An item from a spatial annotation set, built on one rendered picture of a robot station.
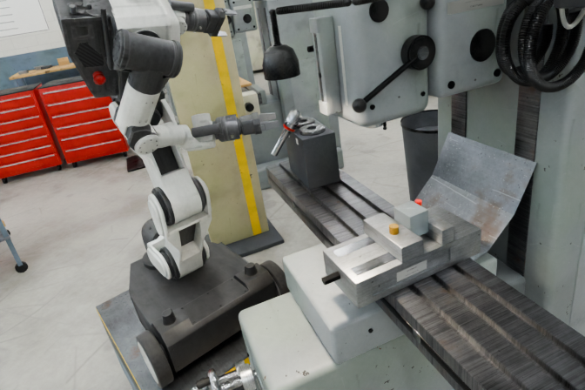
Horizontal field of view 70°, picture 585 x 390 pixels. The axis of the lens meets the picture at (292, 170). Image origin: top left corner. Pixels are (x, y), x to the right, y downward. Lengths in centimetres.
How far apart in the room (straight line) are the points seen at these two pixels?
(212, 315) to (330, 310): 64
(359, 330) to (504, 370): 34
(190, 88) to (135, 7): 143
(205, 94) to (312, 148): 136
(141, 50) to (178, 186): 53
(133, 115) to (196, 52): 144
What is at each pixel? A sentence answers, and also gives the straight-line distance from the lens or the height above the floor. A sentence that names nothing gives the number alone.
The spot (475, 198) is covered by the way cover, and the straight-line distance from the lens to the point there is 131.
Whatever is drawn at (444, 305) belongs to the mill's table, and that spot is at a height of 97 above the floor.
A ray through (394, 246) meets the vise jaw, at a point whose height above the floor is 107.
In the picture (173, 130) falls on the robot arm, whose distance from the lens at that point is 139.
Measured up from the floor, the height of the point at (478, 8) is 152.
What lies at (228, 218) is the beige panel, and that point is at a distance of 295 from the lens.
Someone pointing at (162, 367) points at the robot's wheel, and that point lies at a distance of 160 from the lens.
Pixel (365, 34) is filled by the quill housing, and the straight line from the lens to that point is 88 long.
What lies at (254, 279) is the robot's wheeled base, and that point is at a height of 61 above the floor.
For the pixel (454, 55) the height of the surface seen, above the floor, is 143.
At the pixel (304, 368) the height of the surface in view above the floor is 77.
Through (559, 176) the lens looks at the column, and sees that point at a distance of 120.
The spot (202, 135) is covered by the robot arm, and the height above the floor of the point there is 121.
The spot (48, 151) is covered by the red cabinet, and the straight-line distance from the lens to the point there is 573.
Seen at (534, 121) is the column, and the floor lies 123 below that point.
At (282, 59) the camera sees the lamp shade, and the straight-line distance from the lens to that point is 81.
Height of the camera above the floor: 162
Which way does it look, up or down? 23 degrees down
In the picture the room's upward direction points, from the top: 9 degrees counter-clockwise
